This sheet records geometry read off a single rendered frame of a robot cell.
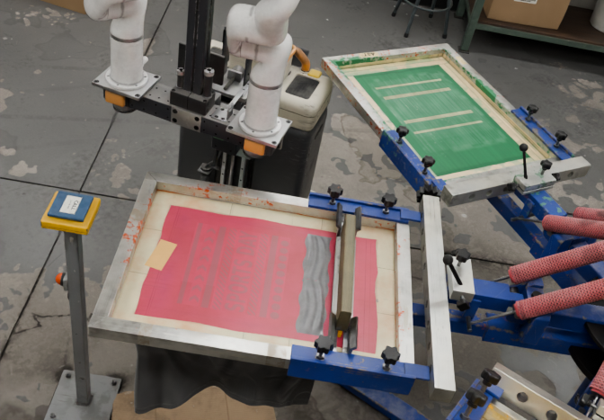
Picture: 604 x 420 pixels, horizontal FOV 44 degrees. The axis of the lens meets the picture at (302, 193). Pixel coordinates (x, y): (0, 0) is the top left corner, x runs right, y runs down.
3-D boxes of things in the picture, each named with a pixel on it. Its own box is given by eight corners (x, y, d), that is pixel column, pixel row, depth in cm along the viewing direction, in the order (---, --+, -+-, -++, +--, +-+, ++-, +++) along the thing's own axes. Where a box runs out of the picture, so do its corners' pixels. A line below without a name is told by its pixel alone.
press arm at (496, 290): (442, 302, 198) (448, 290, 195) (440, 285, 203) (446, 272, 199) (505, 312, 199) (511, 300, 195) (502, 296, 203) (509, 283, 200)
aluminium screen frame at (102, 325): (88, 336, 178) (87, 326, 175) (146, 180, 222) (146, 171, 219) (411, 388, 180) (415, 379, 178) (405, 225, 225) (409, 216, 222)
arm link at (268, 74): (283, 93, 206) (291, 43, 196) (236, 84, 206) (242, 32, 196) (288, 75, 214) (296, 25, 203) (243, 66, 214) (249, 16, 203)
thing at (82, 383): (43, 422, 261) (16, 227, 199) (64, 370, 278) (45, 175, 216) (105, 432, 262) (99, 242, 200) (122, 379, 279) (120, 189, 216)
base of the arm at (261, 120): (252, 102, 228) (258, 58, 218) (290, 115, 226) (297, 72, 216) (231, 129, 216) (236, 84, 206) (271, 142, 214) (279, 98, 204)
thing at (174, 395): (138, 416, 211) (139, 322, 183) (141, 405, 213) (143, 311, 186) (298, 442, 212) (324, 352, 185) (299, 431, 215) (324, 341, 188)
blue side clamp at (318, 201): (305, 219, 221) (308, 202, 217) (306, 208, 225) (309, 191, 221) (404, 236, 222) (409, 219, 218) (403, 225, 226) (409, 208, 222)
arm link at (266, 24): (297, 12, 170) (217, -5, 170) (292, 73, 206) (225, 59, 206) (309, -44, 173) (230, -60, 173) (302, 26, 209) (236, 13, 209)
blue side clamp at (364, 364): (286, 375, 179) (290, 358, 175) (288, 358, 183) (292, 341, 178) (408, 395, 180) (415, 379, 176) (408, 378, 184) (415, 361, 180)
